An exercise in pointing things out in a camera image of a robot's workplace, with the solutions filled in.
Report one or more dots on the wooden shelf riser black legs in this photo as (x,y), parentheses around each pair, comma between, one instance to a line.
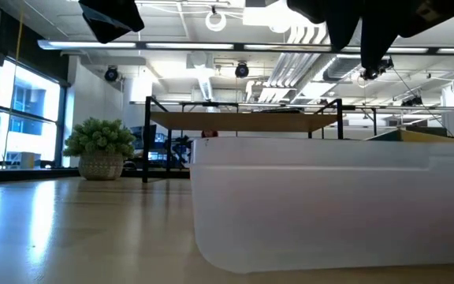
(243,121)

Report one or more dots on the green potted plant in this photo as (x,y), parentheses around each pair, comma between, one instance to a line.
(100,146)

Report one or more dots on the large window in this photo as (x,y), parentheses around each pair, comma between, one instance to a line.
(30,118)

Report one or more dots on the background desk monitor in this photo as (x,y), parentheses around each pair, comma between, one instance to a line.
(142,136)

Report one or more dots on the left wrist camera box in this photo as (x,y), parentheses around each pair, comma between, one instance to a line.
(109,19)

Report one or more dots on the clear pencil box orange lid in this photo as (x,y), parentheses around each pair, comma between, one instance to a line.
(309,217)

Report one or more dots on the silver ventilation duct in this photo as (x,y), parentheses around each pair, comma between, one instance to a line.
(341,68)

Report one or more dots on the black ceiling spotlight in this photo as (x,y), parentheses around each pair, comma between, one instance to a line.
(384,67)
(411,102)

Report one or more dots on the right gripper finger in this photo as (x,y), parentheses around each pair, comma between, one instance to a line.
(378,39)
(343,27)

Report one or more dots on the long linear ceiling light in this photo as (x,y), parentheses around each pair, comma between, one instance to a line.
(179,45)

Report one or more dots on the white ceiling conduit bundle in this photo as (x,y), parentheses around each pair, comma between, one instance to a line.
(290,75)

